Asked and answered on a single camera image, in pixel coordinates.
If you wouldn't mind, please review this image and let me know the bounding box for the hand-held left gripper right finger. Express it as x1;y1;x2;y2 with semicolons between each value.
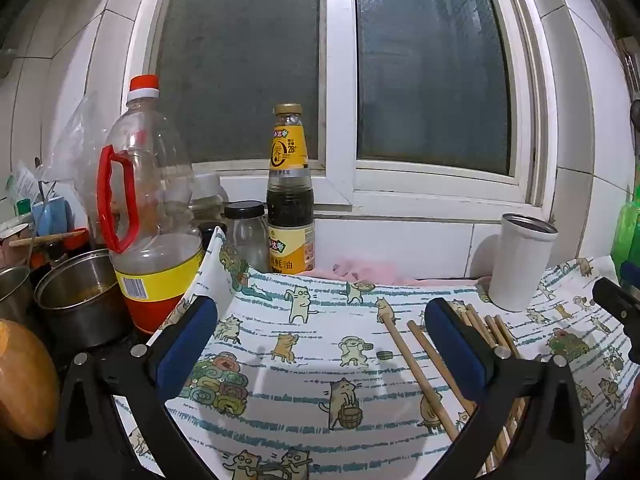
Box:
424;297;587;480

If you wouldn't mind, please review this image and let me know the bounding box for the white paper packet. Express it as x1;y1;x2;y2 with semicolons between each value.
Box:
5;160;38;206

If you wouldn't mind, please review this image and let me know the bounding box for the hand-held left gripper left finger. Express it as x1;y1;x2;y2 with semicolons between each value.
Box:
50;295;219;480

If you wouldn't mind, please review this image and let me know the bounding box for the small dark bottle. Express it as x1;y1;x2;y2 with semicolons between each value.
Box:
197;220;228;256

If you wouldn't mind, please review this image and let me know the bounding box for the blue plastic cup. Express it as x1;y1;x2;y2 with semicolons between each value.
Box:
31;195;73;238

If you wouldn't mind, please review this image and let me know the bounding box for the dark sauce bottle yellow label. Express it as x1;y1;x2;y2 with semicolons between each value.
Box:
266;103;317;276

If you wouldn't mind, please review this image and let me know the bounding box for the oil bottle red handle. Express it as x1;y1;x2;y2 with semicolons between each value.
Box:
96;74;205;336

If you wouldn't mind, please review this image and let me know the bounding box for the green soap pump bottle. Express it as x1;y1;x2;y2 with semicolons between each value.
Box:
611;199;640;271

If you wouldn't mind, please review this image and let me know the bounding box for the steel cup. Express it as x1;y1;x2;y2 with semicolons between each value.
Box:
0;265;33;331

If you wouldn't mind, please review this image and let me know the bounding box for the plastic jar white lid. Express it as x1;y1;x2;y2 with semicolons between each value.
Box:
190;172;224;223

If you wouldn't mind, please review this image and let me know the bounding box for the white cup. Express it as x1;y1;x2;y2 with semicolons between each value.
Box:
487;213;559;312

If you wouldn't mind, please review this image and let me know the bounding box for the bunch of chopsticks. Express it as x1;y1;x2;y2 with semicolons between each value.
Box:
376;301;528;476

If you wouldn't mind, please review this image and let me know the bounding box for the glass jar black lid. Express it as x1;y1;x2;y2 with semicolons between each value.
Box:
223;200;271;273

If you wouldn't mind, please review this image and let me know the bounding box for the wooden spoon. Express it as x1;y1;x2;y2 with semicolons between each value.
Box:
9;228;90;248

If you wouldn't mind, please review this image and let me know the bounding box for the pink cloth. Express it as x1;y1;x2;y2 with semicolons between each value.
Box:
300;258;481;288

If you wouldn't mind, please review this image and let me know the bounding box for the brown rounded wooden object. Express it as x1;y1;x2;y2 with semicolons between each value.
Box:
0;319;61;441

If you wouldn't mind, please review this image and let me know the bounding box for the cat printed cloth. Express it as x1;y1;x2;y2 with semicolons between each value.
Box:
112;225;640;480

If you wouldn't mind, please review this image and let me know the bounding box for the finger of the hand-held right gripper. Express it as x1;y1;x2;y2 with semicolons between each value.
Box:
592;277;640;366
620;260;640;294

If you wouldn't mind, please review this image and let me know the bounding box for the clear plastic bag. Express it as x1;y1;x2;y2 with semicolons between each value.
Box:
37;91;126;231

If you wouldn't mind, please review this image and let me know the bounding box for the white framed window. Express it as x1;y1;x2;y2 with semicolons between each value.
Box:
122;0;558;211

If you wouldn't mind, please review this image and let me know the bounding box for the steel pot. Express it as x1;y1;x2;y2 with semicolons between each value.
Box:
33;249;133;351

